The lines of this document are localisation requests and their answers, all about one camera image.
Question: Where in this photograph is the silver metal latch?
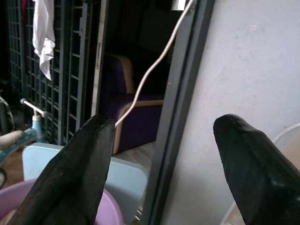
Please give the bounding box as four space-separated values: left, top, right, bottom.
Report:
171 0 188 11

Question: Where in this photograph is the light blue child balance bike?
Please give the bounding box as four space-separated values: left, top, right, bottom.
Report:
0 98 49 188

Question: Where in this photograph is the dark grey door frame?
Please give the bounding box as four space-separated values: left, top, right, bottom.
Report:
142 0 216 225

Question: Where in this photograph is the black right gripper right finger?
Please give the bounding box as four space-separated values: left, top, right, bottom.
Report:
212 113 300 225

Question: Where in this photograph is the purple armchair with beige trim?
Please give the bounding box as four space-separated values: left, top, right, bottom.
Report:
100 52 165 155

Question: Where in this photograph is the light blue plastic stool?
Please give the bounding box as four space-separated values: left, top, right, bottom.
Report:
22 142 150 223

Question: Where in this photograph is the white hanging garment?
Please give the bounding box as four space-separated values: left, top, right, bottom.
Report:
32 0 56 81

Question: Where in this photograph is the dark metal grille gate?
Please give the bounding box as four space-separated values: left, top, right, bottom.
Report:
6 0 94 146

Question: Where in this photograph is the purple plastic basin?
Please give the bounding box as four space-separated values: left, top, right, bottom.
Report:
0 179 124 225

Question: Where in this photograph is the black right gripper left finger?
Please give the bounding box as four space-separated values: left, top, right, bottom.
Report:
8 114 116 225

